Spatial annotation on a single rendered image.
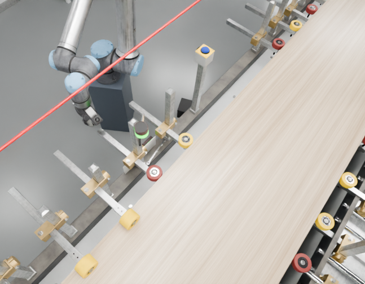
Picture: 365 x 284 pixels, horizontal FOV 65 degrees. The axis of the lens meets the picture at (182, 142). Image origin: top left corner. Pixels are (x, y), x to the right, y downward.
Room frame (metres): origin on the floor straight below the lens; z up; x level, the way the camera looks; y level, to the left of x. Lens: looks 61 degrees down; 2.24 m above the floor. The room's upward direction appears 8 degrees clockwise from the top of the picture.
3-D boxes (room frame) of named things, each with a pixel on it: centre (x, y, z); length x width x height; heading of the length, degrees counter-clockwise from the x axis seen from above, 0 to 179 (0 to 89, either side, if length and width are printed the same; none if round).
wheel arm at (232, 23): (1.70, -0.39, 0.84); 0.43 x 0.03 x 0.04; 57
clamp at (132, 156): (0.64, 0.23, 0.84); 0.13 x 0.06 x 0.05; 147
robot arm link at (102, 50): (1.37, 0.59, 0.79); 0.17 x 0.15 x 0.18; 80
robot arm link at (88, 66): (0.93, 0.52, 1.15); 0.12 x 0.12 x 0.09; 80
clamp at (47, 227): (0.22, 0.51, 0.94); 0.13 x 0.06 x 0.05; 147
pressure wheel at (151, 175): (0.54, 0.12, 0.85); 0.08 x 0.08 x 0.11
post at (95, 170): (0.45, 0.36, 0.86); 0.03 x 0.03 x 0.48; 57
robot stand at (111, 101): (1.37, 0.60, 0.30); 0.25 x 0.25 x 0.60; 2
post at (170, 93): (0.87, 0.09, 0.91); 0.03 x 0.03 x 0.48; 57
